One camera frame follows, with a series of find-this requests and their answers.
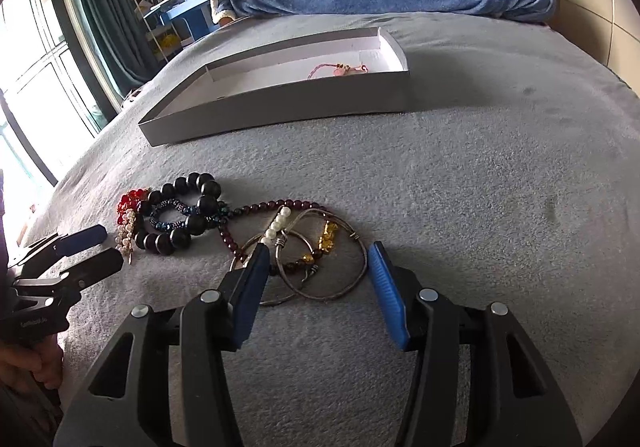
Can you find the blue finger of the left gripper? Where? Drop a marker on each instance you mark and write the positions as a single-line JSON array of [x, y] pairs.
[[93, 270], [80, 240]]

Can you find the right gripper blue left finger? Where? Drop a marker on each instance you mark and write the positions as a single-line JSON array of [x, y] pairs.
[[247, 294]]

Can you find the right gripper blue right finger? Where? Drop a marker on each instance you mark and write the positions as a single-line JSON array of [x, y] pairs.
[[386, 283]]

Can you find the white pearl hair clip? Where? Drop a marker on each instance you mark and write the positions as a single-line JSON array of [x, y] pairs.
[[268, 237]]

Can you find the small silver bangle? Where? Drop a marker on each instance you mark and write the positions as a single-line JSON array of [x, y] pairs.
[[302, 269]]

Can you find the large silver bangle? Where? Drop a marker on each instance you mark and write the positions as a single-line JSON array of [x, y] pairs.
[[343, 260]]

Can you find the red bead cluster charm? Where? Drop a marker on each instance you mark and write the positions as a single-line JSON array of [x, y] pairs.
[[129, 202]]

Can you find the person's left hand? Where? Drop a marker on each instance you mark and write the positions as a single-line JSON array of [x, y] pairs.
[[43, 362]]

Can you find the grey bed cover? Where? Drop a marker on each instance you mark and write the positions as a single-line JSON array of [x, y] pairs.
[[516, 180]]

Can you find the grey shallow cardboard box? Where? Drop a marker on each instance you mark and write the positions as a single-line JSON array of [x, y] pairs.
[[322, 75]]

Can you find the teal curtain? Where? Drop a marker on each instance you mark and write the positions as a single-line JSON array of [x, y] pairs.
[[117, 36]]

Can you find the white shelf rack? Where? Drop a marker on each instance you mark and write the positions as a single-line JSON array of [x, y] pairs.
[[162, 36]]

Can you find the white pillow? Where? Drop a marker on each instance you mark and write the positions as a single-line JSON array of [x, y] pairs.
[[222, 12]]

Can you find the blue desk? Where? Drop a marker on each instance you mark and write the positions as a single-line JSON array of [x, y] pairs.
[[196, 13]]

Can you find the beige wardrobe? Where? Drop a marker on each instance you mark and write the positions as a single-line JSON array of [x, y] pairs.
[[607, 30]]

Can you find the window frame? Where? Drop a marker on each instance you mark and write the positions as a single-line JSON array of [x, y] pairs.
[[53, 105]]

